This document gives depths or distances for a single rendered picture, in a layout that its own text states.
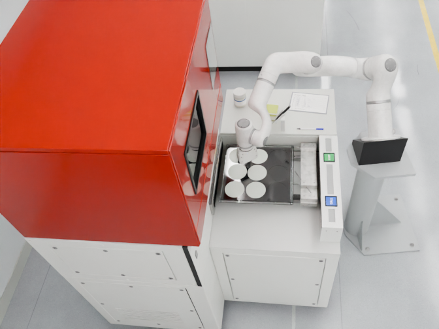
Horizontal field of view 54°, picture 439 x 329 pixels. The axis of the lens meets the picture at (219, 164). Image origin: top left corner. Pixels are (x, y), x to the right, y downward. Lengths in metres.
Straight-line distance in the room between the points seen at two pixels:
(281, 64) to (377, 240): 1.51
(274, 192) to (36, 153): 1.22
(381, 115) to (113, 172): 1.44
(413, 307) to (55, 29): 2.47
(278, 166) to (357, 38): 2.50
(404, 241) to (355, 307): 0.57
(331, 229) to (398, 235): 1.18
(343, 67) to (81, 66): 1.25
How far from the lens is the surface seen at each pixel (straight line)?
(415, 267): 3.11
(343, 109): 3.83
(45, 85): 1.57
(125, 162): 1.29
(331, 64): 2.22
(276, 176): 2.24
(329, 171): 2.20
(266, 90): 2.06
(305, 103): 2.48
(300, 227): 2.18
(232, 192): 2.19
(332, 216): 2.06
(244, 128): 2.00
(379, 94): 2.32
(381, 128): 2.33
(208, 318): 2.53
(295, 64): 2.10
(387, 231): 3.16
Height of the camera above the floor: 2.72
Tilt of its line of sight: 52 degrees down
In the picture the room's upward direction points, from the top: 11 degrees counter-clockwise
